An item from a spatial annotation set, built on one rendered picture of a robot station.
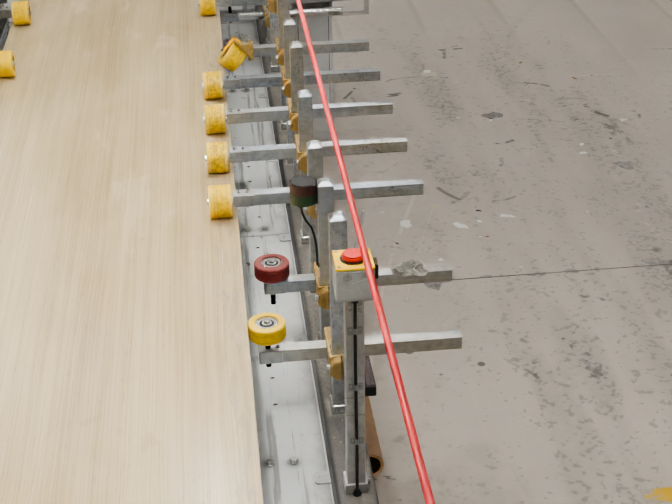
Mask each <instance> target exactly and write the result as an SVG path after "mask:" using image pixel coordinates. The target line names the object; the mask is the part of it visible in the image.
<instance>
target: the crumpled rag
mask: <svg viewBox="0 0 672 504"><path fill-rule="evenodd" d="M423 265H424V263H422V262H421V261H420V260H419V259H411V260H410V261H407V262H403V261H402V262H401V263H400V264H398V265H396V266H395V268H392V269H391V270H392V274H394V275H395V274H396V275H401V276H405V277H407V276H408V275H416V276H425V275H427V273H428V272H429V270H428V269H426V268H424V267H423Z"/></svg>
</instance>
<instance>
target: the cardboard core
mask: <svg viewBox="0 0 672 504"><path fill-rule="evenodd" d="M365 439H366V443H367V448H368V453H369V458H370V462H371V467H372V472H373V476H375V475H377V474H379V473H380V472H381V471H382V469H383V467H384V462H383V458H382V453H381V449H380V444H379V440H378V435H377V431H376V426H375V422H374V417H373V413H372V408H371V404H370V400H369V397H368V396H366V397H365Z"/></svg>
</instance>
